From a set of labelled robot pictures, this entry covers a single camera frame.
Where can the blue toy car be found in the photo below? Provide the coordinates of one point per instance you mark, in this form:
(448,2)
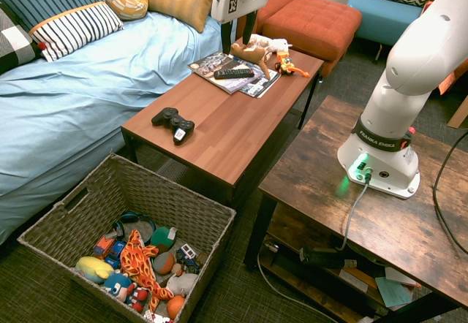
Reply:
(116,253)

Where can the white paper sheet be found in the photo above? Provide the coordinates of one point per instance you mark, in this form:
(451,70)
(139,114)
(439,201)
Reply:
(398,275)

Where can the brown plush toy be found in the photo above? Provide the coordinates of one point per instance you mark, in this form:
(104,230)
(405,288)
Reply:
(252,54)

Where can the red blue plush figure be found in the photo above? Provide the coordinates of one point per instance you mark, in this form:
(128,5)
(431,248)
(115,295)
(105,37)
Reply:
(138,295)

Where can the grey woven wicker basket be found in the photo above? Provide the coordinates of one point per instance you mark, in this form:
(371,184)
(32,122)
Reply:
(109,191)

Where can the teal paper envelope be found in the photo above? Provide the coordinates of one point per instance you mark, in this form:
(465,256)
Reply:
(393,292)

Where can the white navy striped pillow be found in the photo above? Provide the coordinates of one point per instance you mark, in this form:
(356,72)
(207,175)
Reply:
(73,30)

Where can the orange flat board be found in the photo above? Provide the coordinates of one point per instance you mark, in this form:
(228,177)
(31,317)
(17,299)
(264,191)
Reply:
(453,78)

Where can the blue black headphones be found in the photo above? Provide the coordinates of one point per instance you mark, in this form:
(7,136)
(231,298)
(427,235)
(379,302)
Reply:
(140,217)

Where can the green ball with tag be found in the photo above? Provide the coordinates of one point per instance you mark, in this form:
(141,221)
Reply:
(162,239)

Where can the yellow plush toy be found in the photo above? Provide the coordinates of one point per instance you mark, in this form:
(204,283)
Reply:
(93,268)

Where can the grey plush toy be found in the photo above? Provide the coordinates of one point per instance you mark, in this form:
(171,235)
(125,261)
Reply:
(183,283)

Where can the rustic dark wood table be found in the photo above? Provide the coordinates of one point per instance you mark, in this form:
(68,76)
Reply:
(321,191)

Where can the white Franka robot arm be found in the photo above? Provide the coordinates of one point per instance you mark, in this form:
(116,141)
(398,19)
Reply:
(409,63)

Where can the black white checked pillow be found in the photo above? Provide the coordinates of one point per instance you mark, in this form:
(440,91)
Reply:
(14,45)

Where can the black remote control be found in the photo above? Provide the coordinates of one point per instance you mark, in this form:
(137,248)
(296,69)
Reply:
(234,73)

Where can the small red pompom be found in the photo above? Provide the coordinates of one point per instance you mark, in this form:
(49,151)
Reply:
(42,45)

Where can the blue helmeted plush figure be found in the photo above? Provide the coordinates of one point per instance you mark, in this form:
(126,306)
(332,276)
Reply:
(117,286)

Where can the light wooden furniture leg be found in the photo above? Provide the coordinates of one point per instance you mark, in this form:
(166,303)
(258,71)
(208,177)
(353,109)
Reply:
(460,113)

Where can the orange flame patterned plush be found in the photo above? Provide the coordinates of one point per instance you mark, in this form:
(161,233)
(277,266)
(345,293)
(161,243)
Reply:
(140,261)

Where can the red toy truck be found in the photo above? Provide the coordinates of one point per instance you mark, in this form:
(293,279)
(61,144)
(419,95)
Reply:
(104,246)

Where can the orange tufted ottoman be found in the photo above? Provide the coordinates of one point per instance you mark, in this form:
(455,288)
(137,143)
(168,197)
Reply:
(311,23)

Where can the grey orange ball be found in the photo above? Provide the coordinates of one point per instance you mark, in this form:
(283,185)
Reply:
(164,263)

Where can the small dark magazine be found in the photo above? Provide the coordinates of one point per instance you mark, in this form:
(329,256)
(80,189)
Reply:
(261,86)

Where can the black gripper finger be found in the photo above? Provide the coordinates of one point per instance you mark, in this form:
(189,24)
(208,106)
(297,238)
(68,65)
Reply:
(227,38)
(250,27)

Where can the red-brown wooden coffee table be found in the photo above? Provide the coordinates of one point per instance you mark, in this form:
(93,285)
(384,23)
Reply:
(226,118)

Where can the orange toy vehicle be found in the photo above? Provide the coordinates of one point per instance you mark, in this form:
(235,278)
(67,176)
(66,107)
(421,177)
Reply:
(287,65)

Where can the bed with light blue sheet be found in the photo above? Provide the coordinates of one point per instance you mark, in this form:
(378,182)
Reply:
(91,93)

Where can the blue white toy jeep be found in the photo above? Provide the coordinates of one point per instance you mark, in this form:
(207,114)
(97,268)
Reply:
(188,255)

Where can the black gamepad with sticker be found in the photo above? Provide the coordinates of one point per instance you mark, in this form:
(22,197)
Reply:
(172,122)

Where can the white plush toy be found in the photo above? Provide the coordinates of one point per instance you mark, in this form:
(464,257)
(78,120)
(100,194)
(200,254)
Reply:
(272,45)

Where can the large grey magazine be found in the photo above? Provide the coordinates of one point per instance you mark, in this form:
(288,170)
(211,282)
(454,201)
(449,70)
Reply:
(212,65)

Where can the black power brick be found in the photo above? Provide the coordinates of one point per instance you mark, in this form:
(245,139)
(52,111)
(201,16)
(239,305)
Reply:
(323,258)

